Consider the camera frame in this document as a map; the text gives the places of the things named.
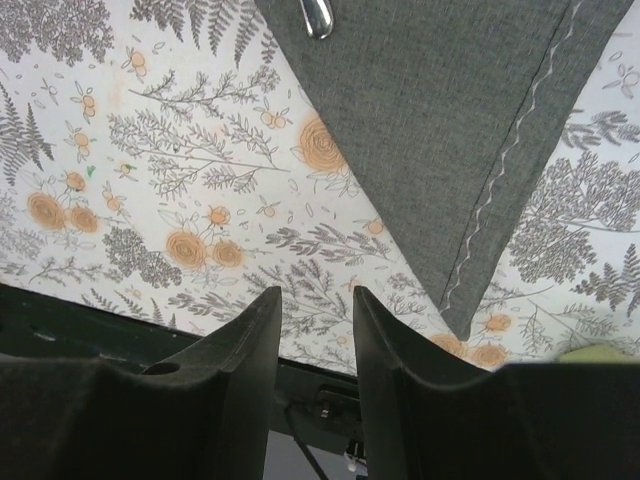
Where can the grey cloth napkin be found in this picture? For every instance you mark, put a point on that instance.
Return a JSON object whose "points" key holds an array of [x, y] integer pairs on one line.
{"points": [[447, 112]]}

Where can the light green mug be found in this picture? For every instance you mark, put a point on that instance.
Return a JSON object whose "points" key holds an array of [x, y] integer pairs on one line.
{"points": [[598, 354]]}

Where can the floral patterned table mat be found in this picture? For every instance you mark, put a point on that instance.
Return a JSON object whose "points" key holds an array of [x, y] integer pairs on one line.
{"points": [[161, 160]]}

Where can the silver table knife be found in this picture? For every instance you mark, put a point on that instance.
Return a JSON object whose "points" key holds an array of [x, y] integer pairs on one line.
{"points": [[318, 18]]}

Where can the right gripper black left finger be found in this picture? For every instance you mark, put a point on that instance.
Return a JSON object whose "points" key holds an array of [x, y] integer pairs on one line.
{"points": [[201, 413]]}

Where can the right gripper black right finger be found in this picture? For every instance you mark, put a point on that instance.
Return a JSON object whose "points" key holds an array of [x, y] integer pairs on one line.
{"points": [[428, 414]]}

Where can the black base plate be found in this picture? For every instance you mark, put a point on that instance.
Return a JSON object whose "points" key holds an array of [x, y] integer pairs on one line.
{"points": [[315, 417]]}

